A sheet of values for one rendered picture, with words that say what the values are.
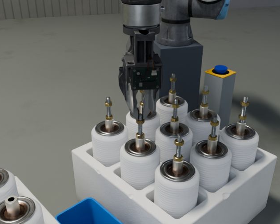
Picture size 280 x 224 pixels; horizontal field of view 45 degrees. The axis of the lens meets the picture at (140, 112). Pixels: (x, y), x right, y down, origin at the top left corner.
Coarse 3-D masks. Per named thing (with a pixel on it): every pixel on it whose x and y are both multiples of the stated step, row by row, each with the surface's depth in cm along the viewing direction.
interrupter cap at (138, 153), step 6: (126, 144) 80; (132, 144) 80; (150, 144) 80; (126, 150) 78; (132, 150) 78; (138, 150) 78; (144, 150) 78; (150, 150) 78; (138, 156) 76; (144, 156) 76
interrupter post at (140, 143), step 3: (144, 138) 78; (138, 141) 78; (141, 141) 77; (144, 141) 78; (138, 144) 78; (141, 144) 78; (144, 144) 79; (138, 147) 78; (141, 147) 78; (144, 147) 79
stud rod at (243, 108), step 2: (244, 96) 81; (246, 96) 81; (244, 98) 81; (246, 98) 81; (244, 100) 81; (246, 100) 81; (244, 102) 81; (246, 102) 81; (242, 106) 82; (244, 106) 82; (242, 108) 82; (244, 108) 82; (242, 110) 82; (244, 110) 82; (242, 112) 83; (244, 112) 83; (242, 114) 83; (244, 114) 83; (240, 120) 84; (242, 120) 84; (240, 122) 84; (242, 122) 84
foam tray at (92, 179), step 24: (96, 168) 84; (264, 168) 85; (96, 192) 87; (120, 192) 78; (144, 192) 76; (216, 192) 76; (240, 192) 80; (264, 192) 92; (120, 216) 81; (144, 216) 73; (168, 216) 70; (192, 216) 70; (216, 216) 75; (240, 216) 86
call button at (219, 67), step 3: (216, 66) 105; (219, 66) 105; (222, 66) 105; (225, 66) 105; (216, 69) 104; (219, 69) 103; (222, 69) 103; (225, 69) 103; (219, 72) 104; (222, 72) 104
